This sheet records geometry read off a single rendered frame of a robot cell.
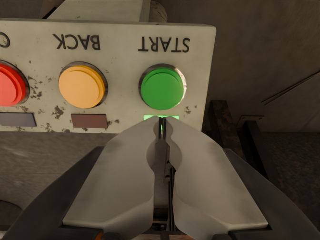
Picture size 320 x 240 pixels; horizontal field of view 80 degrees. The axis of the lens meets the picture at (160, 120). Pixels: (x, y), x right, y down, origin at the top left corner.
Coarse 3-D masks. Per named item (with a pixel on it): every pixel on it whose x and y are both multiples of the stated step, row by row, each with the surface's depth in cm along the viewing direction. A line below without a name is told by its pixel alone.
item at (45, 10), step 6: (48, 0) 66; (54, 0) 66; (60, 0) 66; (42, 6) 67; (48, 6) 67; (54, 6) 67; (42, 12) 68; (48, 12) 63; (42, 18) 60; (204, 126) 85; (204, 132) 82
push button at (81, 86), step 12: (72, 72) 17; (84, 72) 17; (96, 72) 18; (60, 84) 17; (72, 84) 17; (84, 84) 17; (96, 84) 17; (72, 96) 18; (84, 96) 18; (96, 96) 18
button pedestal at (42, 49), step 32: (96, 0) 24; (128, 0) 25; (0, 32) 16; (32, 32) 16; (64, 32) 16; (96, 32) 16; (128, 32) 16; (160, 32) 16; (192, 32) 16; (32, 64) 17; (64, 64) 17; (96, 64) 18; (128, 64) 18; (160, 64) 17; (192, 64) 18; (32, 96) 19; (128, 96) 19; (192, 96) 19; (0, 128) 21; (32, 128) 21; (64, 128) 21; (96, 128) 21
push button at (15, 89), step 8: (0, 64) 17; (0, 72) 17; (8, 72) 17; (16, 72) 18; (0, 80) 17; (8, 80) 17; (16, 80) 17; (0, 88) 17; (8, 88) 17; (16, 88) 18; (24, 88) 18; (0, 96) 18; (8, 96) 18; (16, 96) 18; (24, 96) 19; (0, 104) 18; (8, 104) 18
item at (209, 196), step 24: (168, 120) 12; (192, 144) 9; (216, 144) 9; (192, 168) 8; (216, 168) 8; (192, 192) 7; (216, 192) 7; (240, 192) 7; (192, 216) 6; (216, 216) 6; (240, 216) 6
